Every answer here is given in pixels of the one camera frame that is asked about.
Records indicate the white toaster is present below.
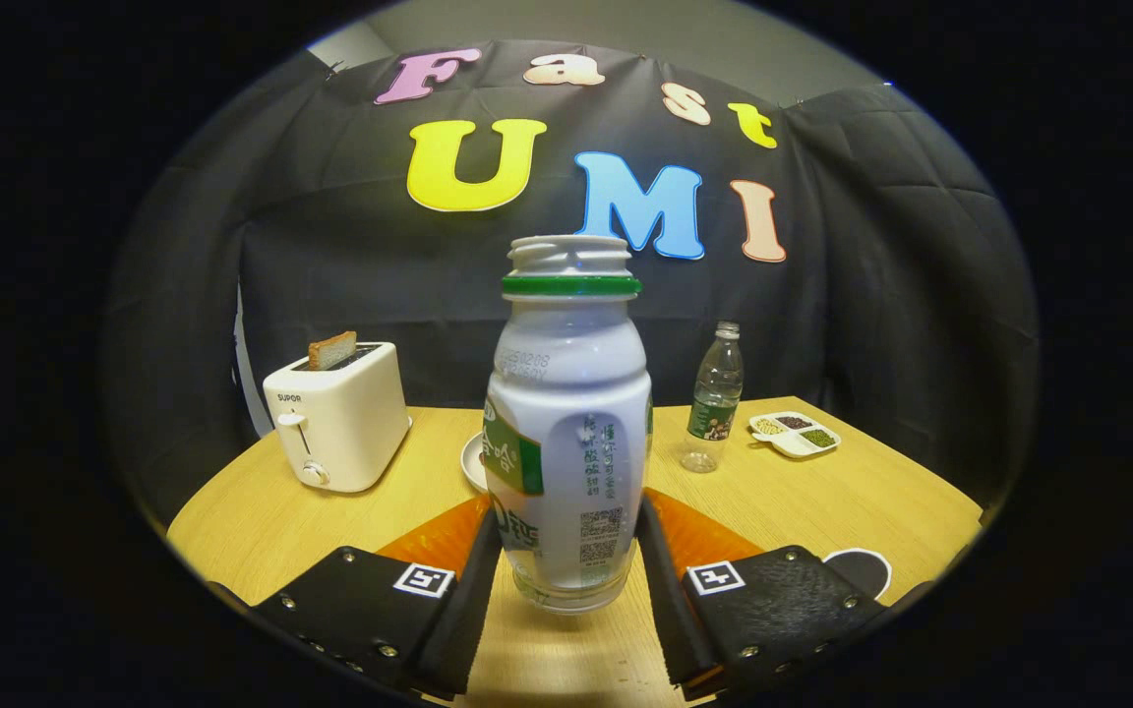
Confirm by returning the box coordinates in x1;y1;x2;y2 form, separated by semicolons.
263;341;413;494

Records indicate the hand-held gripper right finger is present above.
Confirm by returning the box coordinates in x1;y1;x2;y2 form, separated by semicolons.
634;489;892;701

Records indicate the white divided condiment dish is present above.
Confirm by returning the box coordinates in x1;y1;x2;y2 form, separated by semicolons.
748;411;842;459

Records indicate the clear plastic water bottle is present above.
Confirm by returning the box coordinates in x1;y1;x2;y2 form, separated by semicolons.
680;321;745;475

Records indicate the white cup wooden handle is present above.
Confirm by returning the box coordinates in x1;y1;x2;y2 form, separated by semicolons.
822;548;893;603

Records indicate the toast slice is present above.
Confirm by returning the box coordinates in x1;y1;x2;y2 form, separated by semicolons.
308;331;358;372

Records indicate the white round plate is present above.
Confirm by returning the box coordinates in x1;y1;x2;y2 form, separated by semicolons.
460;430;491;494

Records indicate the white juice bottle green label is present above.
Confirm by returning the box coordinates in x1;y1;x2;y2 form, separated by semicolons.
483;234;653;616

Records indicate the wooden table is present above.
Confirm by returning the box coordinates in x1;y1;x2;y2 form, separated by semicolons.
166;396;984;708

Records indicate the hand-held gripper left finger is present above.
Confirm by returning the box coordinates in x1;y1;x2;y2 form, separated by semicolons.
252;492;506;701

